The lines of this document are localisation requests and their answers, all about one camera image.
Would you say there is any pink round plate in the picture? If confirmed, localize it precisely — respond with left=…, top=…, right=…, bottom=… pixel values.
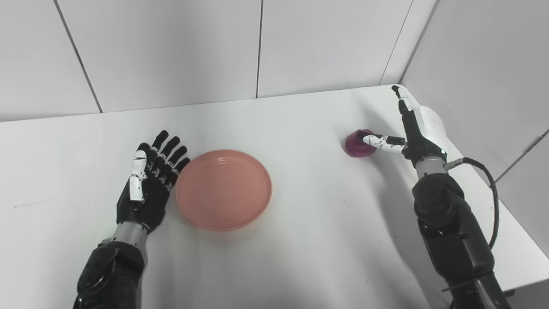
left=175, top=149, right=273, bottom=232

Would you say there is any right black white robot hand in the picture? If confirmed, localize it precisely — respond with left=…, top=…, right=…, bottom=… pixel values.
left=363, top=85, right=450, bottom=168

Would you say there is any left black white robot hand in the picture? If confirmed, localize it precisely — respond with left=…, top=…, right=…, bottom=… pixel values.
left=116, top=130, right=191, bottom=235

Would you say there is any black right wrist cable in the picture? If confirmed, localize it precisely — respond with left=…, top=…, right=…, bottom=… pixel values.
left=443, top=157, right=501, bottom=250

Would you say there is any purple red onion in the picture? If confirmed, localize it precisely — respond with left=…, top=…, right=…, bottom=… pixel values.
left=344, top=129, right=378, bottom=158

